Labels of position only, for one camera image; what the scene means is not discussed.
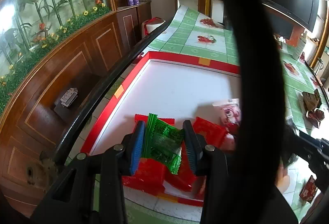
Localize dark red snack packet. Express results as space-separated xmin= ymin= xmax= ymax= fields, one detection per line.
xmin=306 ymin=108 xmax=324 ymax=128

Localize plain red snack packet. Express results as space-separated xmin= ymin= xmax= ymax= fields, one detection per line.
xmin=122 ymin=158 xmax=167 ymax=196

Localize red glossy snack packet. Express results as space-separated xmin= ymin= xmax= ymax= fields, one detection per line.
xmin=192 ymin=117 xmax=227 ymax=148

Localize steel kettle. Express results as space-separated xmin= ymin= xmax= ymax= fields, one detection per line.
xmin=313 ymin=58 xmax=324 ymax=75

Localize red white papercut snack packet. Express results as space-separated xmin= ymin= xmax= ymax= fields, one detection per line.
xmin=220 ymin=123 xmax=240 ymax=152

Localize pink Lotso bear snack packet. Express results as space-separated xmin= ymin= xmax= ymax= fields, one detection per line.
xmin=212 ymin=98 xmax=241 ymax=136

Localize wooden wall cabinet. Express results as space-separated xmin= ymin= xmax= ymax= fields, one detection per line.
xmin=1 ymin=1 xmax=152 ymax=216

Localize red flower snack packet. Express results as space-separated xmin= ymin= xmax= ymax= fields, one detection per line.
xmin=299 ymin=176 xmax=318 ymax=203

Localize green snack packet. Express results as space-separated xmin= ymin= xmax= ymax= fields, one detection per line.
xmin=142 ymin=113 xmax=183 ymax=175

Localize red shallow gift box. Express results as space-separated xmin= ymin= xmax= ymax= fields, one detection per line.
xmin=80 ymin=51 xmax=242 ymax=207

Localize person right hand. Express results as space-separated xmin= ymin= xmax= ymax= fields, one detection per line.
xmin=275 ymin=164 xmax=291 ymax=193

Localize green fruit pattern tablecloth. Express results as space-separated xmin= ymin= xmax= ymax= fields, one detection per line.
xmin=64 ymin=4 xmax=327 ymax=224

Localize red gold patterned snack packet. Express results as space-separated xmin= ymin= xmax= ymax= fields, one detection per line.
xmin=134 ymin=114 xmax=196 ymax=192

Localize brown gold snack bag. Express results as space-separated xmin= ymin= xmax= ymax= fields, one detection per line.
xmin=302 ymin=89 xmax=322 ymax=111

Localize black camera strap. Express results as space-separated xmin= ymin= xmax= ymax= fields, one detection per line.
xmin=197 ymin=0 xmax=288 ymax=188

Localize black snack packet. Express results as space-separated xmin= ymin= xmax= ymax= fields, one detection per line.
xmin=281 ymin=152 xmax=298 ymax=168

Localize red white stool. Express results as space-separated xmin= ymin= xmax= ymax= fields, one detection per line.
xmin=141 ymin=17 xmax=166 ymax=38

